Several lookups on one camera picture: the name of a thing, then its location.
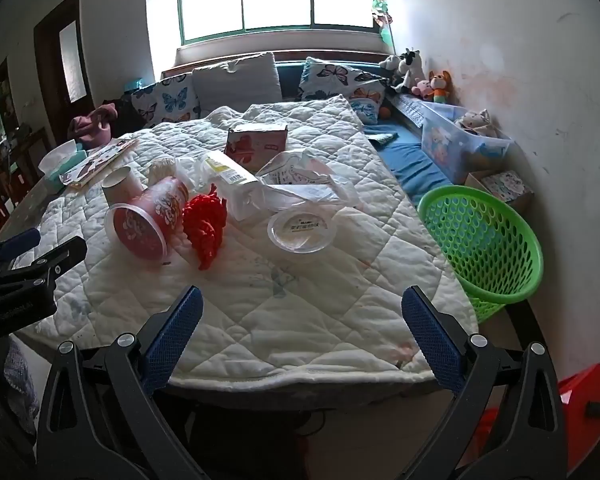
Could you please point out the black and white cow plush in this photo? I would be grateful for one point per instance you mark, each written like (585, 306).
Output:
(410, 67)

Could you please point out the plain white pillow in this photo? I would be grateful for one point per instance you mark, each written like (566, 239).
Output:
(235, 85)

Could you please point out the dark cloth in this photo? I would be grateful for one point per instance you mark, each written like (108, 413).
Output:
(127, 117)

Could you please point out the pastel patterned booklet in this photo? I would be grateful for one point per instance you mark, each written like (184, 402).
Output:
(505, 185)

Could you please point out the cardboard box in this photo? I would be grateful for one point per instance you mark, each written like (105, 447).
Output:
(475, 186)

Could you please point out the white and blue milk carton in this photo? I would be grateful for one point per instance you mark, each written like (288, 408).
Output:
(225, 175)

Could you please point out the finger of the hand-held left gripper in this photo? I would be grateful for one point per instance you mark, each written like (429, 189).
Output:
(60, 257)
(20, 242)

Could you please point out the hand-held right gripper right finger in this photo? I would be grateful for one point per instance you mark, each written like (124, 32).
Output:
(430, 340)

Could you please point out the small orange ball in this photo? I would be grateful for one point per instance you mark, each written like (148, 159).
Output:
(385, 112)

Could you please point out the large red plastic stool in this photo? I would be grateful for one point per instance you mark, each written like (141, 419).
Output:
(580, 390)

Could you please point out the clear round plastic container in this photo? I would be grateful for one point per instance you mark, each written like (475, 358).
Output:
(300, 230)

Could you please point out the white paper cup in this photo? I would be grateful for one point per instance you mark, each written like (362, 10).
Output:
(130, 180)

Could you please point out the green framed window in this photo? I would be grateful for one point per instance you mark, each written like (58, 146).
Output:
(275, 0)

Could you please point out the grey patterned cloth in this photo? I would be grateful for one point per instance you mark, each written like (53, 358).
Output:
(410, 110)

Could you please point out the red mesh net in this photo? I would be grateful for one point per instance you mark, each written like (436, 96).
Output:
(205, 225)

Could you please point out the white printed plastic bag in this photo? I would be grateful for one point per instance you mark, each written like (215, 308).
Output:
(295, 170)

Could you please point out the blue bed sheet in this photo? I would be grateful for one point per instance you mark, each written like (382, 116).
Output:
(410, 160)

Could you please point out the clear plastic bag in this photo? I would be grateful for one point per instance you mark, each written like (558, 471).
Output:
(190, 172)

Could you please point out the cartoon picture book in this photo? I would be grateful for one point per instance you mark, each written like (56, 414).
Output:
(100, 160)

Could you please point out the grey knitted cloth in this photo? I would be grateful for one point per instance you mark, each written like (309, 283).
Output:
(20, 385)

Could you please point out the patterned cloth bundle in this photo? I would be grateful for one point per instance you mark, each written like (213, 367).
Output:
(475, 122)

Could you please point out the butterfly print pillow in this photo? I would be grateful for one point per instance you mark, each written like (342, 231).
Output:
(170, 100)
(340, 80)

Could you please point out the teal tissue box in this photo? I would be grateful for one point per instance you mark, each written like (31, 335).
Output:
(65, 172)

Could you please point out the red plastic noodle cup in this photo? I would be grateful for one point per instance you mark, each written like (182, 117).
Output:
(155, 205)

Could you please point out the small pink plush toy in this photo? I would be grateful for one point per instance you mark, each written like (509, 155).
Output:
(422, 89)

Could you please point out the teal plastic item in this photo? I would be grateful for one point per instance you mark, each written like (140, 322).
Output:
(135, 85)

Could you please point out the white plush toy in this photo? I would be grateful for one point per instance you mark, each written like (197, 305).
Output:
(390, 63)

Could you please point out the dark wooden shelf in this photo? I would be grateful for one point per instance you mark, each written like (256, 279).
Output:
(0, 110)

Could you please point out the white quilted blanket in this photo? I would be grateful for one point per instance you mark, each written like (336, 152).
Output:
(280, 310)

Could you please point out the green plastic laundry basket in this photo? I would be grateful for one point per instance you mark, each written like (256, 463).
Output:
(455, 191)

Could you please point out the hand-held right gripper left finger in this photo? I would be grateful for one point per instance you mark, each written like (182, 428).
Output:
(172, 340)

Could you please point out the white pleated paper liner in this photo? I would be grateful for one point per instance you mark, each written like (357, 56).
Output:
(162, 170)

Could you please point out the clear plastic storage bin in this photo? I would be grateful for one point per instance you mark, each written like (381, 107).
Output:
(445, 145)

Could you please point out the green pinwheel toy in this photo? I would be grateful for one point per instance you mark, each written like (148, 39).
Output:
(380, 12)

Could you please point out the dark wooden door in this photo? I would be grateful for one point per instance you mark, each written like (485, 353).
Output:
(47, 85)

